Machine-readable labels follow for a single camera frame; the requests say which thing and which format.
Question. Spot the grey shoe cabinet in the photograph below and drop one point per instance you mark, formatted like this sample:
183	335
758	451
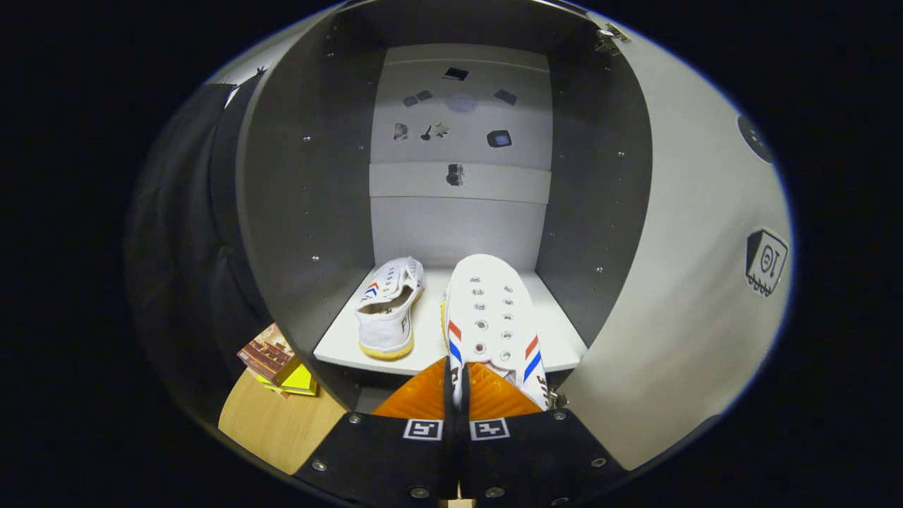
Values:
310	197

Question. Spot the yellow box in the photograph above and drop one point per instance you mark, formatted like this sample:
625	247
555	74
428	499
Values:
300	381

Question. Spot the black backdrop cloth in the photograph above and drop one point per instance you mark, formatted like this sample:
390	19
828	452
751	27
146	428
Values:
183	282

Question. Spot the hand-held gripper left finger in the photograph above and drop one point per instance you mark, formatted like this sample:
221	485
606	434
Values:
381	458

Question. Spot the white canvas shoe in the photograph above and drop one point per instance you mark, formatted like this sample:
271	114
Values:
494	310
384	331

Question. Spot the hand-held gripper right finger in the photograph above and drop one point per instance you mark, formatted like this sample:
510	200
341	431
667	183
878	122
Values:
536	458

